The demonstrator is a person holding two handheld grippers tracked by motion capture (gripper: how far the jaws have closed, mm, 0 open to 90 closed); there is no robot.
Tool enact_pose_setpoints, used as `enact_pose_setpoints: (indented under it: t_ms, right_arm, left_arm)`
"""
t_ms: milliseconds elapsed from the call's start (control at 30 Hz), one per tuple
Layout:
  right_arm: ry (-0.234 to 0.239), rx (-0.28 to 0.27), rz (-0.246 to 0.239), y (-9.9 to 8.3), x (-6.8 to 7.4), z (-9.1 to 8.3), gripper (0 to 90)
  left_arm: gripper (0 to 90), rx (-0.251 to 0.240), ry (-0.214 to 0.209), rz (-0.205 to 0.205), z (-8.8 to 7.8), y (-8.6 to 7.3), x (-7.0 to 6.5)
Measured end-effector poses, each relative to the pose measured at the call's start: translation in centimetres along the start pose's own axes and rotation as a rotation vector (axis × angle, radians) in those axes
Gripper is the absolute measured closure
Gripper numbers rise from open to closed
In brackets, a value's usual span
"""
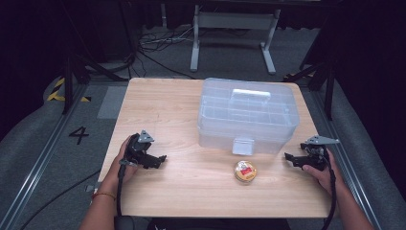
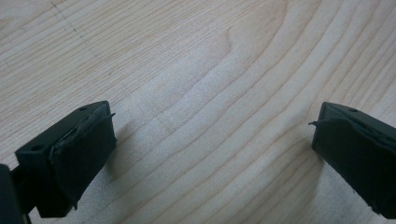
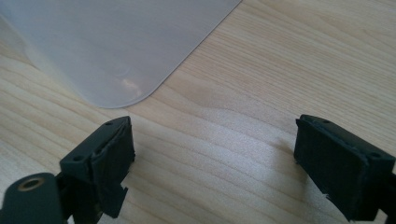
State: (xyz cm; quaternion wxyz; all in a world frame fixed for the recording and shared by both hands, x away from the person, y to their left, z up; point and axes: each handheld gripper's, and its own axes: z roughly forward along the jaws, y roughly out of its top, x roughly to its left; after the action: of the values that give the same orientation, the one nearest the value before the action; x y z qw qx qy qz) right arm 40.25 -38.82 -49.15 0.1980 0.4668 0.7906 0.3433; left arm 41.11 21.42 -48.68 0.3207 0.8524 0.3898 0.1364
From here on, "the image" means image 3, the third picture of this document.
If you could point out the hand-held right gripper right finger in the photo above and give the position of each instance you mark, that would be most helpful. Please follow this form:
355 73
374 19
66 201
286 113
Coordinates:
336 168

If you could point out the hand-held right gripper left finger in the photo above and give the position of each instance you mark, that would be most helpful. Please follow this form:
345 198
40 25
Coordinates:
102 155

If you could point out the clear plastic storage box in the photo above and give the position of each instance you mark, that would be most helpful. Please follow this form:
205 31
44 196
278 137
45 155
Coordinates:
109 46

